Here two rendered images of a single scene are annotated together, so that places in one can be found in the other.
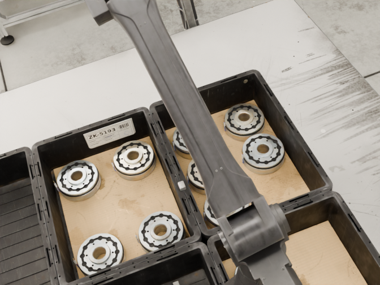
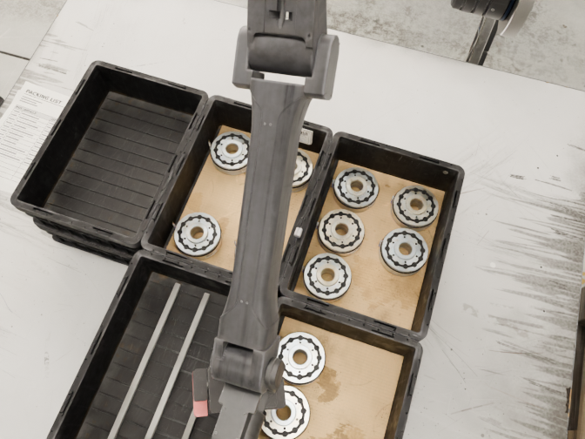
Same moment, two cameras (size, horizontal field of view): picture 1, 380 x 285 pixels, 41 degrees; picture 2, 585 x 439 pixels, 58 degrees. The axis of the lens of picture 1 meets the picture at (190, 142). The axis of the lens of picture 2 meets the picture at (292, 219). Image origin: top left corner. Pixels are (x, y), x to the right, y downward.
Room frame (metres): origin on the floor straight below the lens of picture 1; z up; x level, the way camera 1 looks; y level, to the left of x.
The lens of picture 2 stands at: (0.25, -0.15, 1.95)
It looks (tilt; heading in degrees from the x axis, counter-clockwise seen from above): 67 degrees down; 29
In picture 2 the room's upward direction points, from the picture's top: 2 degrees clockwise
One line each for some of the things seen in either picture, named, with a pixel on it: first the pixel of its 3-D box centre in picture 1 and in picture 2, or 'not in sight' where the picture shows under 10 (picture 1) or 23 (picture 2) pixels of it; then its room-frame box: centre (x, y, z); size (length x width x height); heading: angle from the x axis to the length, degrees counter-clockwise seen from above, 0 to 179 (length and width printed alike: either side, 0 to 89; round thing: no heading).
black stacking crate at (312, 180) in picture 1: (234, 158); (372, 238); (0.70, -0.10, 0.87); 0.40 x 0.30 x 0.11; 12
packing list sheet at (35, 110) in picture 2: not in sight; (29, 138); (0.55, 0.84, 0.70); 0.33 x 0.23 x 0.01; 14
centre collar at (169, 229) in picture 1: (160, 230); not in sight; (0.55, 0.10, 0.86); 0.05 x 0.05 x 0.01
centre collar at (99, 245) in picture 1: (99, 253); (197, 233); (0.52, 0.23, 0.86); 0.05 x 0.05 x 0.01
